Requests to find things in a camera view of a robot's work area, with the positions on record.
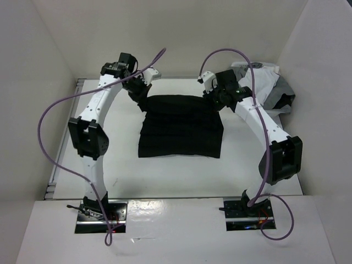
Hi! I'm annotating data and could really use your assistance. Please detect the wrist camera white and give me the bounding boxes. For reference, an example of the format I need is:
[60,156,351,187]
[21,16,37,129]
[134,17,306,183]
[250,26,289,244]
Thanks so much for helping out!
[197,71,217,94]
[142,67,162,86]

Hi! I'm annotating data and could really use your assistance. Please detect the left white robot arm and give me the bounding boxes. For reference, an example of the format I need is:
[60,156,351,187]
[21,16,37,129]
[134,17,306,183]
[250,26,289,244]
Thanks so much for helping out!
[68,53,138,220]

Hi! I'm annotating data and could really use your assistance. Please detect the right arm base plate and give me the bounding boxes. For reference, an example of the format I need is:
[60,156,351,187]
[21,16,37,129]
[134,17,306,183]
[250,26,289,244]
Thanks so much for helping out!
[219,197,276,231]

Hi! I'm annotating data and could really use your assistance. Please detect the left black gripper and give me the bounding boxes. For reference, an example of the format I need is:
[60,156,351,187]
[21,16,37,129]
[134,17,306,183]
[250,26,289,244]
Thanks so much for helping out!
[123,75,152,105]

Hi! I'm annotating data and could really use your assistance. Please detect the white laundry basket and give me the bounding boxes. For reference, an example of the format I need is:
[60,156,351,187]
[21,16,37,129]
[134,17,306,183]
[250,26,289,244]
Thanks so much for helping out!
[230,62,295,117]

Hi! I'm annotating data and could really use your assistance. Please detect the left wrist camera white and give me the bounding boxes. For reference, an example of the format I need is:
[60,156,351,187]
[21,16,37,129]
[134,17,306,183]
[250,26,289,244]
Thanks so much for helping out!
[142,67,162,86]

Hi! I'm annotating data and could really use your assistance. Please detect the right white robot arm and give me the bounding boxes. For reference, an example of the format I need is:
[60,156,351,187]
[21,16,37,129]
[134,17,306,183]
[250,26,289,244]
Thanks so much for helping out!
[198,70,303,217]

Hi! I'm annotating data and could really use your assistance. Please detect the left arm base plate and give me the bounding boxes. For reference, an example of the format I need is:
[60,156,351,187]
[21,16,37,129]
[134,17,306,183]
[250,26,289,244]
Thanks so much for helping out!
[67,200,128,234]

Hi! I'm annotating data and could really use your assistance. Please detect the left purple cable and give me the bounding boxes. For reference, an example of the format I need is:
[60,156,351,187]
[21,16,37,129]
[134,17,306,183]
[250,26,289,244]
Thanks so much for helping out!
[37,47,167,246]

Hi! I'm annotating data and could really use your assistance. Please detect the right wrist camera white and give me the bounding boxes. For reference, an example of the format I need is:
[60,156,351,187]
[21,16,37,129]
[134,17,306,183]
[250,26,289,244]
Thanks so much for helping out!
[197,71,217,94]

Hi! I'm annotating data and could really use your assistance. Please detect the grey garment in basket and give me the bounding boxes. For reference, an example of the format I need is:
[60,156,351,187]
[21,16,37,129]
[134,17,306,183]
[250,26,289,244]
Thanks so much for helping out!
[228,62,296,114]

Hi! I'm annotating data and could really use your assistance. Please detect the black pleated skirt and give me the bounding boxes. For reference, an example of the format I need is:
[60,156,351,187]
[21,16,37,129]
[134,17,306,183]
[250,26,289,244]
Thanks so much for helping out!
[138,95,224,158]

